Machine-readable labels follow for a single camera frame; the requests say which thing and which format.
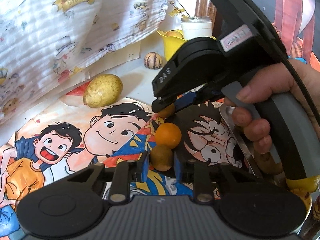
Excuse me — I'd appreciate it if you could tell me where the small orange mandarin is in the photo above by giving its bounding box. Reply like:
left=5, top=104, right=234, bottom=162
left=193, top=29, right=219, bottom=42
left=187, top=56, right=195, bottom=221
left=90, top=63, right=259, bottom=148
left=157, top=103, right=176, bottom=119
left=155, top=122, right=182, bottom=149

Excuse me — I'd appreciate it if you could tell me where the small brown kiwi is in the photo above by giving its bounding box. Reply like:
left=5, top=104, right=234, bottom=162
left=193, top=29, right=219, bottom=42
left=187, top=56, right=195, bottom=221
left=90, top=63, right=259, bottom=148
left=150, top=145, right=173, bottom=172

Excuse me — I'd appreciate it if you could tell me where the person's right hand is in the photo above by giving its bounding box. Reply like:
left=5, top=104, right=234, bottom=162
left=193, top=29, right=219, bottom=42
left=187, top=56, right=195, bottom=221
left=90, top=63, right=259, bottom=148
left=223, top=59, right=320, bottom=156

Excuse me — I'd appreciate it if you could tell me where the metal baking tray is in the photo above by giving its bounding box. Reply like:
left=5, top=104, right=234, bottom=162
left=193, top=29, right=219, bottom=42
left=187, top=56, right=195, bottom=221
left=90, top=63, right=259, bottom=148
left=220, top=103, right=263, bottom=178

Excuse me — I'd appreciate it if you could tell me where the small striped melon by bowl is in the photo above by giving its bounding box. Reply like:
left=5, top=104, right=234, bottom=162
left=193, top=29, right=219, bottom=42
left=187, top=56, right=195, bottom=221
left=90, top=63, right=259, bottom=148
left=144, top=52, right=163, bottom=70

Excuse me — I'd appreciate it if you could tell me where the yellow potato-like fruit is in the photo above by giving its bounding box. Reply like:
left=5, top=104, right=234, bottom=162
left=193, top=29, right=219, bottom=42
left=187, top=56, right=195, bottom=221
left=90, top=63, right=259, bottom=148
left=83, top=74, right=123, bottom=108

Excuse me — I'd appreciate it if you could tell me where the yellow plastic bowl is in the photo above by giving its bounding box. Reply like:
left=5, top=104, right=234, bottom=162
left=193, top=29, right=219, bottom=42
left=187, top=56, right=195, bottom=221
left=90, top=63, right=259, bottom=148
left=157, top=29, right=216, bottom=61

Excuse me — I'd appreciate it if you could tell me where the white jar with orange base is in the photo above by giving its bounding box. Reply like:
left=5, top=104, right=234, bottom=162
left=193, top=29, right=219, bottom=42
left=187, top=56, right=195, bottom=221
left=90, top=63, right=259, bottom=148
left=181, top=16, right=212, bottom=40

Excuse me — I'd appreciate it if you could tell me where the orange dress figure poster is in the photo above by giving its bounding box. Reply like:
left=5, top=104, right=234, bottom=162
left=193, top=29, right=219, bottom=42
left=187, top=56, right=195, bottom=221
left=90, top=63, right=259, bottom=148
left=272, top=0, right=319, bottom=70

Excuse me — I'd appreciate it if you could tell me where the yellow fruit in bowl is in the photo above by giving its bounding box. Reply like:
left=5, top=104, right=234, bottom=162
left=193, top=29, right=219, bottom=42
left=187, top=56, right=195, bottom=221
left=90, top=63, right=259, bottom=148
left=165, top=30, right=184, bottom=39

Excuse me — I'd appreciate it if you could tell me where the colourful cartoon drawing mat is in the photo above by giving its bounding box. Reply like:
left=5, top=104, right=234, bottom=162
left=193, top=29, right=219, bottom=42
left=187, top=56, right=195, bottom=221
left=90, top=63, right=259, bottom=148
left=1, top=86, right=248, bottom=239

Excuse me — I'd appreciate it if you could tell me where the yellow green mango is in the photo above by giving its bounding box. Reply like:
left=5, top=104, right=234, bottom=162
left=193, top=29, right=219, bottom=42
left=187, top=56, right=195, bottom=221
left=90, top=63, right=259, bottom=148
left=290, top=188, right=312, bottom=217

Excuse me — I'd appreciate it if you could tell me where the yellow lemon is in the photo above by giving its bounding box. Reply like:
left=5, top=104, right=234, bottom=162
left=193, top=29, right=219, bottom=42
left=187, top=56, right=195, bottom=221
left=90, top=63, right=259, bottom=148
left=286, top=175, right=319, bottom=193

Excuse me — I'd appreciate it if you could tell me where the white cartoon print cloth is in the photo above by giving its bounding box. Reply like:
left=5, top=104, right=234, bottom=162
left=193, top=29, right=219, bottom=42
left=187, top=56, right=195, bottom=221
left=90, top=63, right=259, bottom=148
left=1, top=0, right=168, bottom=122

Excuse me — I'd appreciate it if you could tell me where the black cable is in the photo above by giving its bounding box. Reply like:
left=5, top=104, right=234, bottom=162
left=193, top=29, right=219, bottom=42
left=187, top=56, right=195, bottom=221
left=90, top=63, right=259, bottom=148
left=265, top=12, right=320, bottom=128

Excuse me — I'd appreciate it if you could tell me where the wooden frame post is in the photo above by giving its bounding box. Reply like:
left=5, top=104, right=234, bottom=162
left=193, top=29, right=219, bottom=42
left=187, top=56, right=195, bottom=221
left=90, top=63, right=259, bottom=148
left=195, top=0, right=223, bottom=37

